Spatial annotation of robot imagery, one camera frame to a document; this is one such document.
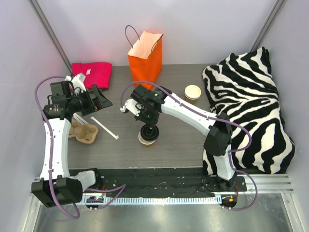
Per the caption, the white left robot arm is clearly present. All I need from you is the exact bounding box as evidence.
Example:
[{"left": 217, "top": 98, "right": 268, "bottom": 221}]
[{"left": 31, "top": 81, "right": 112, "bottom": 207}]

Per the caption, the black plastic cup lid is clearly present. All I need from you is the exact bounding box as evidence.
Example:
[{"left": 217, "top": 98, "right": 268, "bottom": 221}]
[{"left": 140, "top": 125, "right": 159, "bottom": 142}]

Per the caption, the orange paper gift bag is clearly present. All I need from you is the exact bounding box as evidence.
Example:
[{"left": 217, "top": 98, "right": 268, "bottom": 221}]
[{"left": 127, "top": 31, "right": 163, "bottom": 89}]

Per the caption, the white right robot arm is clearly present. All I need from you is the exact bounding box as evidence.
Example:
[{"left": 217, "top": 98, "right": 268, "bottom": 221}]
[{"left": 122, "top": 85, "right": 237, "bottom": 191}]

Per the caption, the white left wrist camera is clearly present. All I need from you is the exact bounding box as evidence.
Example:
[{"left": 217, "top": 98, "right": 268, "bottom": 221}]
[{"left": 65, "top": 73, "right": 86, "bottom": 94}]

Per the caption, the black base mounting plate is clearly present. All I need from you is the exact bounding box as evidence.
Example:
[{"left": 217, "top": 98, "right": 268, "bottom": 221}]
[{"left": 98, "top": 167, "right": 247, "bottom": 198}]

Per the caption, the white wrapped straw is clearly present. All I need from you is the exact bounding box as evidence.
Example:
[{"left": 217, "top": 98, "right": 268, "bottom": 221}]
[
  {"left": 91, "top": 116, "right": 119, "bottom": 140},
  {"left": 73, "top": 113, "right": 88, "bottom": 125}
]

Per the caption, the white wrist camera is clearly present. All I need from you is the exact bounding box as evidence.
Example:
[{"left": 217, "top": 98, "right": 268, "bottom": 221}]
[
  {"left": 65, "top": 73, "right": 86, "bottom": 94},
  {"left": 120, "top": 99, "right": 142, "bottom": 121}
]

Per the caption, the aluminium front rail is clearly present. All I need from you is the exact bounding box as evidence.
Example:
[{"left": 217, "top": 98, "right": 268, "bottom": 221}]
[{"left": 30, "top": 174, "right": 295, "bottom": 206}]

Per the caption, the folded pink shirt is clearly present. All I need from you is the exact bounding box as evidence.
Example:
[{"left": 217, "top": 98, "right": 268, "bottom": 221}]
[{"left": 71, "top": 62, "right": 112, "bottom": 89}]

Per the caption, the brown paper cup innermost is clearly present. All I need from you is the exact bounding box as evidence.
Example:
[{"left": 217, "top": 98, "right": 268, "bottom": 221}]
[{"left": 138, "top": 132, "right": 155, "bottom": 148}]

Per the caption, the brown cardboard cup carrier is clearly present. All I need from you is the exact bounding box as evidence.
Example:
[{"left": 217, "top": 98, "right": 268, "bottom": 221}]
[{"left": 69, "top": 119, "right": 98, "bottom": 145}]

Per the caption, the zebra print blanket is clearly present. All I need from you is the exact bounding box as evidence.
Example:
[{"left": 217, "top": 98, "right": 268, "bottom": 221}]
[{"left": 202, "top": 47, "right": 295, "bottom": 174}]

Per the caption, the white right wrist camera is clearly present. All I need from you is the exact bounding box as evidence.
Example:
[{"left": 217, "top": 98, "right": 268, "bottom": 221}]
[{"left": 120, "top": 99, "right": 142, "bottom": 121}]

